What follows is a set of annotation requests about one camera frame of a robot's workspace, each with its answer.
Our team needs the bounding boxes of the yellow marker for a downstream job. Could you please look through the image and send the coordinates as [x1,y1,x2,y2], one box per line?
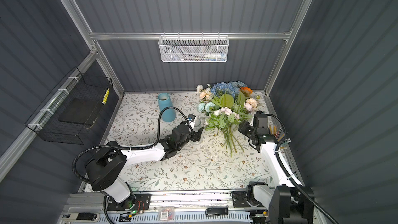
[102,88,110,105]

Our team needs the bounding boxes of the pink pencil cup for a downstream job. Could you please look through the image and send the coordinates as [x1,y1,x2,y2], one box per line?
[268,124,288,145]

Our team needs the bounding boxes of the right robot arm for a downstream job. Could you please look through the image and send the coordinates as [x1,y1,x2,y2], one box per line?
[238,111,314,224]

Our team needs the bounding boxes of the black wire basket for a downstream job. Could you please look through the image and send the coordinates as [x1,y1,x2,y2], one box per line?
[25,68,113,145]

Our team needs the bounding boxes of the white wire basket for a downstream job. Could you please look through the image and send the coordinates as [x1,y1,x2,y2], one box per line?
[158,35,230,63]

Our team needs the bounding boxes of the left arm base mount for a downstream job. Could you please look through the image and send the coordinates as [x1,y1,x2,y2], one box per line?
[106,194,152,212]

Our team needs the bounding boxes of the black pad in basket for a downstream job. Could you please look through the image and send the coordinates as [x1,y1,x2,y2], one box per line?
[58,99,99,127]

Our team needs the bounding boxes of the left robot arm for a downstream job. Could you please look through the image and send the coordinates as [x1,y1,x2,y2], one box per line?
[85,123,204,203]

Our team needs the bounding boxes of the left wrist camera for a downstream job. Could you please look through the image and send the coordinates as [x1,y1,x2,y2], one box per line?
[187,114,197,130]

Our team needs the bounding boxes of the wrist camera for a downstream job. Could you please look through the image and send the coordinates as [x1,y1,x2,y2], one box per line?
[253,111,268,128]
[187,114,197,130]

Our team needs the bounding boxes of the blue hydrangea flower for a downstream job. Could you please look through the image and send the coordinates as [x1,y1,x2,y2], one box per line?
[210,81,247,98]

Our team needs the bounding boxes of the clear glass vase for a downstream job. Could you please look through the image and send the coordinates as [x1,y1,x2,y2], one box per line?
[194,116,202,128]

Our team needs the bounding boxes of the teal ceramic vase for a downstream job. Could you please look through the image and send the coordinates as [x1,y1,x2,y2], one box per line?
[158,93,176,122]

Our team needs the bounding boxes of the white tube in basket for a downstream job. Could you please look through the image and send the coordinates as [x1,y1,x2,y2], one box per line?
[204,53,227,61]

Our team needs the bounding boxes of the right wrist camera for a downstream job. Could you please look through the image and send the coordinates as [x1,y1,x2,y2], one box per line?
[253,111,268,128]

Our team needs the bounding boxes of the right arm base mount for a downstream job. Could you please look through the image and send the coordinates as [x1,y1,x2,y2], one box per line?
[230,191,265,208]

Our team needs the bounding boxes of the peach peony stem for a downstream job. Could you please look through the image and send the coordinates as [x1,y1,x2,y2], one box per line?
[244,98,259,113]

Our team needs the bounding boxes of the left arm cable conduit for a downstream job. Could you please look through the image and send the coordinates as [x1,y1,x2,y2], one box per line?
[72,106,190,224]

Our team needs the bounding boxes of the lilac white flower bunch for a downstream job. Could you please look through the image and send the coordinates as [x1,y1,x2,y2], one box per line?
[214,107,240,121]

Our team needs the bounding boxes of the light blue flower stem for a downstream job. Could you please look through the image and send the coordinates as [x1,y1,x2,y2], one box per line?
[197,102,216,114]

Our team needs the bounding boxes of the small clear parts box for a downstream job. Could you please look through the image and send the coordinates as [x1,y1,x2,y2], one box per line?
[158,207,175,222]

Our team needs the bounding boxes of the black remote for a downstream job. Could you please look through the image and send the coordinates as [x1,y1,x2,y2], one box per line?
[205,207,229,217]

